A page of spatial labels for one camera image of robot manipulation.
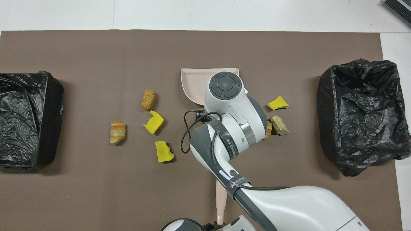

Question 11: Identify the brown bread roll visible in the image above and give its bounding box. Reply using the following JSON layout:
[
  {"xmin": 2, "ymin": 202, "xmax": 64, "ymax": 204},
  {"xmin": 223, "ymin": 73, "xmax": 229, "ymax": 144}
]
[{"xmin": 141, "ymin": 90, "xmax": 157, "ymax": 111}]

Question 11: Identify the beige hand brush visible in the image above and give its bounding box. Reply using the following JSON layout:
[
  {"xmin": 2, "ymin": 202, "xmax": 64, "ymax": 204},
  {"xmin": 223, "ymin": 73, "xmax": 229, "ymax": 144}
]
[{"xmin": 215, "ymin": 180, "xmax": 229, "ymax": 225}]

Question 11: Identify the open bin with black bag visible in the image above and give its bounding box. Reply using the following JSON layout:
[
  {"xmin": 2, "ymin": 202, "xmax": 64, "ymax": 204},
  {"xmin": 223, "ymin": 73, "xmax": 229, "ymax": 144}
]
[{"xmin": 317, "ymin": 59, "xmax": 411, "ymax": 177}]

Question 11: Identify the beige plastic dustpan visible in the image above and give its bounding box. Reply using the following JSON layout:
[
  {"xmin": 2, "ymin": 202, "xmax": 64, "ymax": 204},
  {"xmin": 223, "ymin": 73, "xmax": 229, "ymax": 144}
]
[{"xmin": 180, "ymin": 68, "xmax": 240, "ymax": 106}]

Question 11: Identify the brown table mat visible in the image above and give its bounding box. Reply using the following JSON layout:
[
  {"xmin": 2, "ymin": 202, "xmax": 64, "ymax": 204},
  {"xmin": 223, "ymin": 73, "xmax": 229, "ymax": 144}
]
[{"xmin": 0, "ymin": 30, "xmax": 403, "ymax": 231}]

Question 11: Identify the grey ribbed block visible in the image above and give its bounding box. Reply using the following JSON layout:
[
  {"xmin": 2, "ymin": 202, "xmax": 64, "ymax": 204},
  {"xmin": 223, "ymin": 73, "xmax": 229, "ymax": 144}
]
[{"xmin": 384, "ymin": 0, "xmax": 411, "ymax": 27}]

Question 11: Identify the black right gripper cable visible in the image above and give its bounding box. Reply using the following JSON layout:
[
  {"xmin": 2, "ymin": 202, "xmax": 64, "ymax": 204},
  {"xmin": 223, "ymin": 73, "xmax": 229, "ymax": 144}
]
[{"xmin": 180, "ymin": 111, "xmax": 291, "ymax": 193}]

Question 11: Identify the pale torn bread piece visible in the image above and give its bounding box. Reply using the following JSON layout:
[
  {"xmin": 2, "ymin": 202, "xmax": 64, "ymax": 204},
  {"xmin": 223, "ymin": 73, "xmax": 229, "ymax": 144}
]
[{"xmin": 271, "ymin": 116, "xmax": 289, "ymax": 136}]

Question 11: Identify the yellow sponge piece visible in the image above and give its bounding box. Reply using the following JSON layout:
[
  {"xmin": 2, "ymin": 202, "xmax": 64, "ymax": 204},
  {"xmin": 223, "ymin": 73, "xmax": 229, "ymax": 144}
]
[
  {"xmin": 143, "ymin": 111, "xmax": 164, "ymax": 134},
  {"xmin": 267, "ymin": 96, "xmax": 289, "ymax": 110},
  {"xmin": 155, "ymin": 141, "xmax": 174, "ymax": 163}
]

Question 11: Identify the boxy bin with black bag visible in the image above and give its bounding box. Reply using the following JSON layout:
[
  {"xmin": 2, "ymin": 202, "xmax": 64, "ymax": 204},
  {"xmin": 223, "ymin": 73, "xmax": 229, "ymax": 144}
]
[{"xmin": 0, "ymin": 71, "xmax": 64, "ymax": 169}]

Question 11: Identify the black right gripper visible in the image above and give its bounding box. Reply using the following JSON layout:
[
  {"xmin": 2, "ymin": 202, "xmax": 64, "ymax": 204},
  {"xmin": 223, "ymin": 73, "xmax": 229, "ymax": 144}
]
[{"xmin": 195, "ymin": 110, "xmax": 212, "ymax": 123}]

